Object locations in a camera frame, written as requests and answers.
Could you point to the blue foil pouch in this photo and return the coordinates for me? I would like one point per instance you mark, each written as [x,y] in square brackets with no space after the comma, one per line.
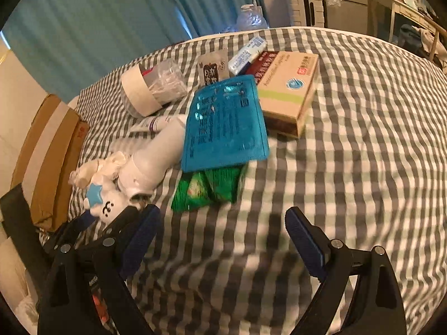
[223,125]

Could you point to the beige and red medicine box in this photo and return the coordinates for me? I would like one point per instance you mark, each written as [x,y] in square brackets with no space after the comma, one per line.
[293,94]

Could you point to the teal curtain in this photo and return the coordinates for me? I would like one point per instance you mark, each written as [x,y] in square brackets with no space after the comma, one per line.
[104,14]

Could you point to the clear plastic water bottle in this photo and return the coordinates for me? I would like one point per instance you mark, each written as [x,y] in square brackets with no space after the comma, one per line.
[251,19]

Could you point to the brown cardboard box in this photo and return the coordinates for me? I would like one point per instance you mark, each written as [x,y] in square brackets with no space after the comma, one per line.
[45,146]

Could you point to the white plush toy blue star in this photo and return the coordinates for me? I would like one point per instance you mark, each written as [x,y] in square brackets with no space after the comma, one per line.
[108,209]
[104,165]

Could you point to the white plastic bottle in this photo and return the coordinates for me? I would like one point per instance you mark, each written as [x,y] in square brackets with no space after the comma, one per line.
[157,150]

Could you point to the dark printed sachet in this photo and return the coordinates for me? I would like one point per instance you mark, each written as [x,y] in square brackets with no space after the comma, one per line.
[213,69]

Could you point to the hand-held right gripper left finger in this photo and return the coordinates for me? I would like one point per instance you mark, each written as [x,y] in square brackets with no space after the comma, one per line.
[139,240]

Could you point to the white suitcase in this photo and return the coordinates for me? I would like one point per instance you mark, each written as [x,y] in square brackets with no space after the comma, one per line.
[297,3]

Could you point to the grey checked bed sheet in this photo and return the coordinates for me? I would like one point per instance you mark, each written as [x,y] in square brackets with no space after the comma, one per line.
[349,146]

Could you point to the grey refrigerator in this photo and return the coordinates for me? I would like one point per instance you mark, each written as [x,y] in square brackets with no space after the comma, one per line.
[345,10]

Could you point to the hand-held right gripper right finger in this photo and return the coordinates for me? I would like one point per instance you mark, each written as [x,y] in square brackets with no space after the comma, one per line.
[305,244]

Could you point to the dark object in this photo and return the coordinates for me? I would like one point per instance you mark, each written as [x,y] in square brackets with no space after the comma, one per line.
[21,223]

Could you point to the white tube with purple label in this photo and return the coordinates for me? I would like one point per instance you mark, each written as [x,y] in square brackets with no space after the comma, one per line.
[153,124]

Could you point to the pile of clothes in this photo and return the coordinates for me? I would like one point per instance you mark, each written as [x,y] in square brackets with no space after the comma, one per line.
[415,38]

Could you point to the small blue and white box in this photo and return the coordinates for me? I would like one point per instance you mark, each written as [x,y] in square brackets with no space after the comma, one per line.
[244,57]

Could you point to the white desk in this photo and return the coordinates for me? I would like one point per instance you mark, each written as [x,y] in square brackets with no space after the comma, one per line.
[401,7]

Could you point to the clear cotton swab container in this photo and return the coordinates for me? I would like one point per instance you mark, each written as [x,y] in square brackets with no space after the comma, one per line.
[160,83]

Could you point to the green snack packet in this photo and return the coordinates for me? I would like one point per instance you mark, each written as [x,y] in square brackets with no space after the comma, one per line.
[206,188]

